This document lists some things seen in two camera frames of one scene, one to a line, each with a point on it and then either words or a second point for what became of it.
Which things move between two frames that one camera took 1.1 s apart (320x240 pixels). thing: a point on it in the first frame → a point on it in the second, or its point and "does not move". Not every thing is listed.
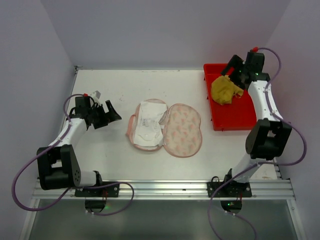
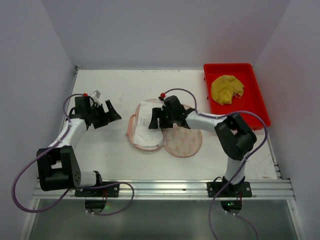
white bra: x=148 y=130 does not move
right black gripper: x=235 y=72 → x=162 y=118
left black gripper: x=102 y=117 does not move
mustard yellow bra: x=223 y=89 does not move
